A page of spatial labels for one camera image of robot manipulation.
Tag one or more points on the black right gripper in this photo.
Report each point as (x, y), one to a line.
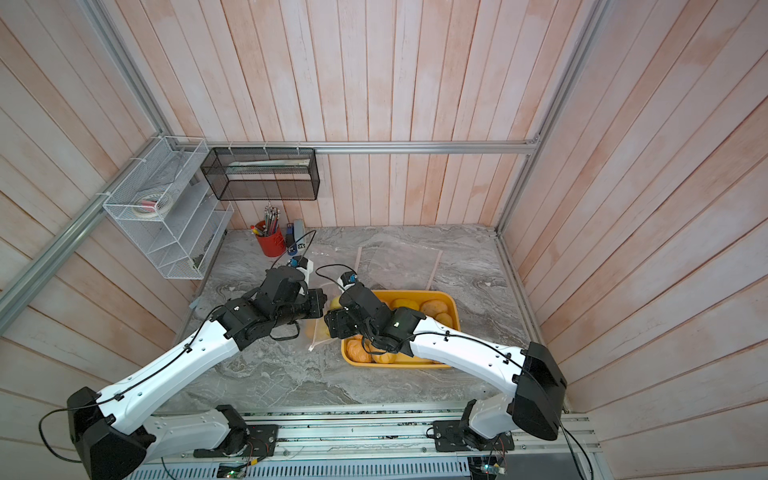
(339, 323)

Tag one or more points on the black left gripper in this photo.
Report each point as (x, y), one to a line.
(315, 294)

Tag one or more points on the clear zipper bag pink zip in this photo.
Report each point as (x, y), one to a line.
(315, 332)

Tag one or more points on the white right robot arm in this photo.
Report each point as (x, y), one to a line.
(530, 384)

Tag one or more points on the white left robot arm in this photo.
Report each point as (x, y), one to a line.
(115, 431)

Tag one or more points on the clear zipper bag pink dots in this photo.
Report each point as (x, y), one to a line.
(395, 265)

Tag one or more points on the brown potato front left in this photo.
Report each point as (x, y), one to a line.
(356, 351)

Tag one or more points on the brown potato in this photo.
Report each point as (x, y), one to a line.
(356, 351)
(433, 308)

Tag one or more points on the blue black stapler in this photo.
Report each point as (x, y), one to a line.
(290, 239)

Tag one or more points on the red pen cup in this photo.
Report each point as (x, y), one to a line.
(272, 245)

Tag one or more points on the brown potato back right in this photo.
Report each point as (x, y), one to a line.
(433, 308)

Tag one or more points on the yellow plastic tray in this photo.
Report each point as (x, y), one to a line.
(404, 362)

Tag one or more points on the tape roll on shelf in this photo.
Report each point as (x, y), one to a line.
(152, 205)

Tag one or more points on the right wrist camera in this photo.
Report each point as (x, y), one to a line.
(347, 280)

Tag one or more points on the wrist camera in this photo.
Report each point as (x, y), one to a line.
(304, 266)
(347, 280)

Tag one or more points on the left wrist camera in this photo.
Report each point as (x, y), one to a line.
(304, 266)

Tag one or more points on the black mesh wall basket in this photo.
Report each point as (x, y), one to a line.
(262, 173)

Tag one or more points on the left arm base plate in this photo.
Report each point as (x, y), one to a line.
(256, 441)

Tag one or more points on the white wire shelf rack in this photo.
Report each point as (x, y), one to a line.
(182, 244)

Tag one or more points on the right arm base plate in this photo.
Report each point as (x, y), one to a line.
(456, 436)

